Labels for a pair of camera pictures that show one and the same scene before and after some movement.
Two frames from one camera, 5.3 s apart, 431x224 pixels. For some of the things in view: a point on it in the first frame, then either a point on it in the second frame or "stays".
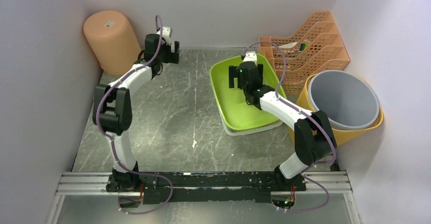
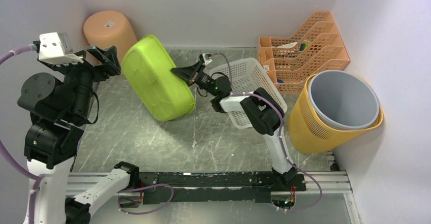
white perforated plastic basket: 251,131 → 245,76
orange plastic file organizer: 318,47 stays
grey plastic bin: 348,103 stays
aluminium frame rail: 80,184 stays
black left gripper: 173,57 → 109,56
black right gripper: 234,72 → 187,73
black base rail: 221,186 stays
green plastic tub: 235,113 → 148,66
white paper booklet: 288,45 stays
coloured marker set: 303,46 stays
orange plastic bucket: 112,39 stays
